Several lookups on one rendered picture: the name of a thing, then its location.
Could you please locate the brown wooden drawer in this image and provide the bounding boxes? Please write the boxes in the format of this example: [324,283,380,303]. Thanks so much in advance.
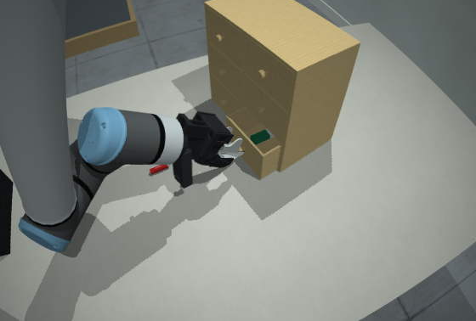
[245,74,288,143]
[207,7,243,68]
[209,43,243,101]
[211,74,242,115]
[245,36,295,110]
[226,106,283,179]

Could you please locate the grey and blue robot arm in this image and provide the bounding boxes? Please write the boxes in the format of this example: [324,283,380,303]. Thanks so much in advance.
[0,0,193,252]

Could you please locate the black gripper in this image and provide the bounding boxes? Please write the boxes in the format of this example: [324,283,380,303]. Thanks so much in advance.
[176,111,245,168]

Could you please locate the tan chest of drawers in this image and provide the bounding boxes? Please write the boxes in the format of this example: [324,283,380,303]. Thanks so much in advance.
[204,0,360,172]

